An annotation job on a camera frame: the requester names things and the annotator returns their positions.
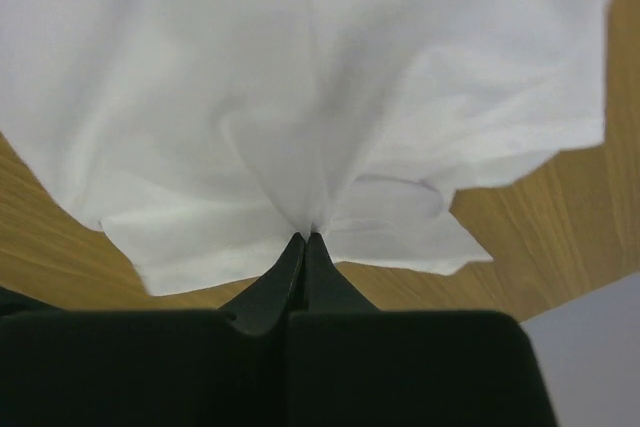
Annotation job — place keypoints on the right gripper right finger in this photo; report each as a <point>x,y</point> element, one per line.
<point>351,364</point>

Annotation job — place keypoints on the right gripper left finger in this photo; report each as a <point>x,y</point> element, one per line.
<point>205,367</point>

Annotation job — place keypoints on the white t-shirt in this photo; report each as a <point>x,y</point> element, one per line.
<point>200,135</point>

